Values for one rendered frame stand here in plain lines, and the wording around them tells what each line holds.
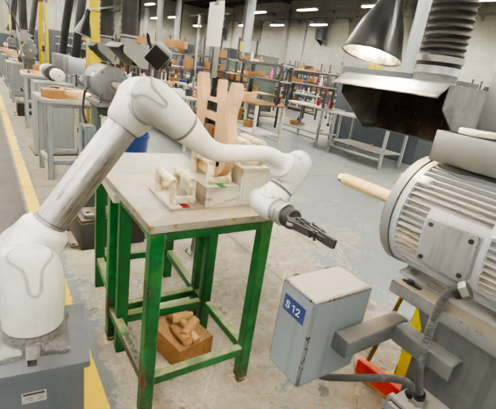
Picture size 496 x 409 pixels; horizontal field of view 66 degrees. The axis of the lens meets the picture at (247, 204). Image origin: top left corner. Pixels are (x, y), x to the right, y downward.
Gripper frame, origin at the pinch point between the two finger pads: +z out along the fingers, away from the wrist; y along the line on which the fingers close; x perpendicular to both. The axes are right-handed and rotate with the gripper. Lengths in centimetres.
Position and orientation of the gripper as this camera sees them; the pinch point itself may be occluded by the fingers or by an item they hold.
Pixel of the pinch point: (326, 239)
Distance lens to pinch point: 125.2
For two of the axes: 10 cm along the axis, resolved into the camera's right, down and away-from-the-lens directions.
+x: 2.7, -9.3, -2.4
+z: 5.4, 3.5, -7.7
